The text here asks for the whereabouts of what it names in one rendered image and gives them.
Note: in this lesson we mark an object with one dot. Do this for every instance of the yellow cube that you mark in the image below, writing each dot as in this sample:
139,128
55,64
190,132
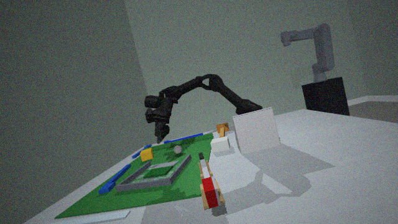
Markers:
147,154

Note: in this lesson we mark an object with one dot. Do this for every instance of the white ball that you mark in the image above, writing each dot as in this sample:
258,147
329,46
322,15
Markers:
177,149

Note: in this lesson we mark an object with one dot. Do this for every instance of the green putting mat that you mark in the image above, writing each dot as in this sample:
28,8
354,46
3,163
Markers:
185,186

